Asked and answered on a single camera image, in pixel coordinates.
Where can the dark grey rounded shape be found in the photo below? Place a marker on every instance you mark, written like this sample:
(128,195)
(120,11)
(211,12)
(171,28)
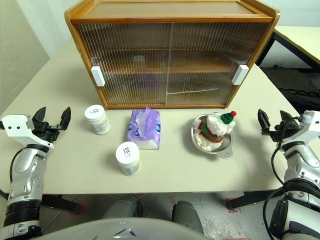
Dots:
(187,215)

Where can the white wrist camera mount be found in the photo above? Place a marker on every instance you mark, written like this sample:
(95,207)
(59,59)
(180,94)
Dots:
(15,127)
(312,125)

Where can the white table with black frame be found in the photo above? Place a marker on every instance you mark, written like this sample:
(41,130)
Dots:
(300,37)

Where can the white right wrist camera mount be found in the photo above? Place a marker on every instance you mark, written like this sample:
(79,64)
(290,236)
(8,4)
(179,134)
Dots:
(312,125)

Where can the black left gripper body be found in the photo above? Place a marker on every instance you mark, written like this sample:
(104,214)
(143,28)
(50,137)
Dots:
(47,132)

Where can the wooden cabinet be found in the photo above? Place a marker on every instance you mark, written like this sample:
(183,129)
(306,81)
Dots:
(160,15)

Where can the ribbed clear sliding door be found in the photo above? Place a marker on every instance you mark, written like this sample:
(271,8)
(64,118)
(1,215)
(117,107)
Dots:
(120,75)
(212,62)

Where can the white jar with label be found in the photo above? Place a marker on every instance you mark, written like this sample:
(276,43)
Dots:
(128,160)
(98,122)

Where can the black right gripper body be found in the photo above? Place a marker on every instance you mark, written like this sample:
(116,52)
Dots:
(282,132)

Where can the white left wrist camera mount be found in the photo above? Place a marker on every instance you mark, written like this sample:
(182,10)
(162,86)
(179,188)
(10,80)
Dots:
(15,127)

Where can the silver robot torso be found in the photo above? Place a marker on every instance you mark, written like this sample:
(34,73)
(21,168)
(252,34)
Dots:
(100,230)

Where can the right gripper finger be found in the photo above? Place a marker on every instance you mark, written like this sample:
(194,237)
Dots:
(264,121)
(285,116)

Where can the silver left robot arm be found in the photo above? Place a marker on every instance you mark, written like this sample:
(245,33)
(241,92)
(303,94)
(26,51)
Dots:
(27,170)

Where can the stainless steel bowl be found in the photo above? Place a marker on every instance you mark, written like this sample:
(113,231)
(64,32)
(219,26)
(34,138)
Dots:
(226,151)

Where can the purple tissue pack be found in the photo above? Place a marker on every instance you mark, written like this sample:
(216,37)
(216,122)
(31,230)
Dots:
(150,125)

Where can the red floor tape mark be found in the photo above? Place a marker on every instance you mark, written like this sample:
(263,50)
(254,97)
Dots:
(235,211)

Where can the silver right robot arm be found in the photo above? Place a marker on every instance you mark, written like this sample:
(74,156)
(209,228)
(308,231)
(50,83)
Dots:
(300,160)

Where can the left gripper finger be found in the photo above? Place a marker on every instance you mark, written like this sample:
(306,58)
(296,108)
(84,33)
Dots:
(40,115)
(65,120)

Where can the white plush with green hat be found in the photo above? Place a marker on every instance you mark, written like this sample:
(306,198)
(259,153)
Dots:
(216,130)

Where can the black table leg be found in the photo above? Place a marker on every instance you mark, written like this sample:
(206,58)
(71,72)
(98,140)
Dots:
(250,198)
(62,202)

